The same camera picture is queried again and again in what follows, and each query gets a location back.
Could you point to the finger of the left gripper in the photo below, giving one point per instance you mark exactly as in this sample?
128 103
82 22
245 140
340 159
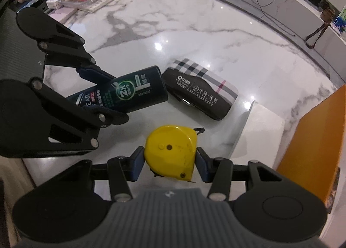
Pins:
107 117
94 74

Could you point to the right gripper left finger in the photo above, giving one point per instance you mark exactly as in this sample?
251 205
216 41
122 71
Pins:
121 170

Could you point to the plaid black case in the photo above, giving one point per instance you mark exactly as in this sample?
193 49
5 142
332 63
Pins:
189 82

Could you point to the yellow tape measure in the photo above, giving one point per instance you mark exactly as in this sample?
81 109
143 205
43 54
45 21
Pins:
170 151

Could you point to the white rectangular box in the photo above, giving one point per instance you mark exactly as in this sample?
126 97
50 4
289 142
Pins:
259 138

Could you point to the orange cardboard box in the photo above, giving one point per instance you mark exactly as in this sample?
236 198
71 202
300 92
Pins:
317 148

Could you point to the dark shampoo bottle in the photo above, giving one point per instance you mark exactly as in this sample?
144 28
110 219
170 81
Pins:
127 93

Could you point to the brown camera with strap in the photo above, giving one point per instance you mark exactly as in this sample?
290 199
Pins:
327 16

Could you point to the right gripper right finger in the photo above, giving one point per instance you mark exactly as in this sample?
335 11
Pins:
215 171

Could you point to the pink flat case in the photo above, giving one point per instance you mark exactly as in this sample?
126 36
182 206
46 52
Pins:
63 14

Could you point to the small white box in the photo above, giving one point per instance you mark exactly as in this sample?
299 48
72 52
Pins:
54 4

